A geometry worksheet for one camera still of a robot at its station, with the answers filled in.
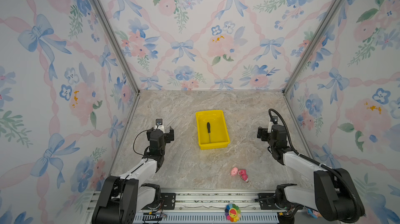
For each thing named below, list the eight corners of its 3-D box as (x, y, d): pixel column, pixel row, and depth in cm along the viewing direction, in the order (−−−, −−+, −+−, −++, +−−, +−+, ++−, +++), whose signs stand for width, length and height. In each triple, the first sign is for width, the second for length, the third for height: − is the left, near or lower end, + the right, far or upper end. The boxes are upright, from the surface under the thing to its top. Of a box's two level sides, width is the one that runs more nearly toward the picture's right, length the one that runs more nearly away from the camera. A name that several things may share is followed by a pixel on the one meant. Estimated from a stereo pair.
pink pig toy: (229, 174, 84) (230, 172, 81) (232, 167, 87) (233, 165, 84) (247, 182, 82) (248, 180, 79) (249, 174, 84) (250, 172, 82)
